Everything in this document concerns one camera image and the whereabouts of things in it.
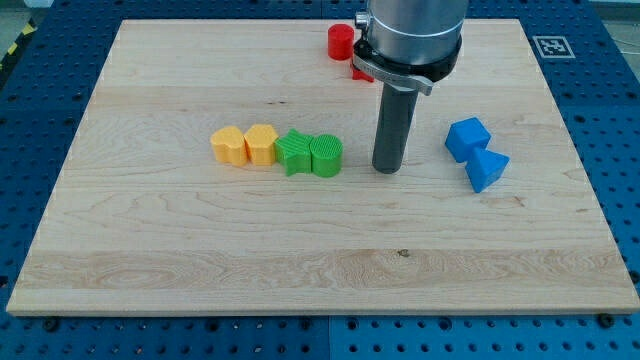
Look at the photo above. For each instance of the red cylinder block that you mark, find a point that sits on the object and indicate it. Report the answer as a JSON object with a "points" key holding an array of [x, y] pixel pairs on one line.
{"points": [[340, 39]]}

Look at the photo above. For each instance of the green star block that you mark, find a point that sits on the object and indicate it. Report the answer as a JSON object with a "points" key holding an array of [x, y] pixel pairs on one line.
{"points": [[293, 152]]}

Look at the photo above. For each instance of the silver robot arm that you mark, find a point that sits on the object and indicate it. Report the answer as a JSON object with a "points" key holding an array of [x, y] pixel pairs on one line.
{"points": [[409, 44]]}

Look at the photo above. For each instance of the wooden board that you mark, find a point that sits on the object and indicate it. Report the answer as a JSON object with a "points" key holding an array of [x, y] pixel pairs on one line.
{"points": [[144, 221]]}

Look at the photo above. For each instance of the yellow heart block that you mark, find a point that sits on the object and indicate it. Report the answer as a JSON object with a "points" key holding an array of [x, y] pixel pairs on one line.
{"points": [[228, 145]]}

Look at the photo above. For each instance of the red star block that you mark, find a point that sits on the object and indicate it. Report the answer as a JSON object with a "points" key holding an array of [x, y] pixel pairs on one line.
{"points": [[358, 74]]}

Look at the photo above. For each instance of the green cylinder block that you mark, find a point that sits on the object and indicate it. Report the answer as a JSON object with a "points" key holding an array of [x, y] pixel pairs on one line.
{"points": [[326, 152]]}

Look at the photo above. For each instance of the blue triangle block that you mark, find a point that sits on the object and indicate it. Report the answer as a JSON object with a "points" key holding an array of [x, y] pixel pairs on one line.
{"points": [[484, 167]]}

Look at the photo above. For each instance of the yellow pentagon block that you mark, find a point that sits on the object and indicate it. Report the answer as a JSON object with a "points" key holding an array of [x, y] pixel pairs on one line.
{"points": [[260, 143]]}

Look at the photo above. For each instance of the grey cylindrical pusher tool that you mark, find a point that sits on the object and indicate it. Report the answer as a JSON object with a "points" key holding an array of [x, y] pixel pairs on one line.
{"points": [[394, 122]]}

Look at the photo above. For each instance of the blue cube block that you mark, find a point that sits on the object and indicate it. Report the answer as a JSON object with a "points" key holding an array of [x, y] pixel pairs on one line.
{"points": [[465, 135]]}

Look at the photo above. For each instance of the white fiducial marker tag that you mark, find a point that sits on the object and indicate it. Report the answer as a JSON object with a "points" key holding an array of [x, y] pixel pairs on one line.
{"points": [[553, 47]]}

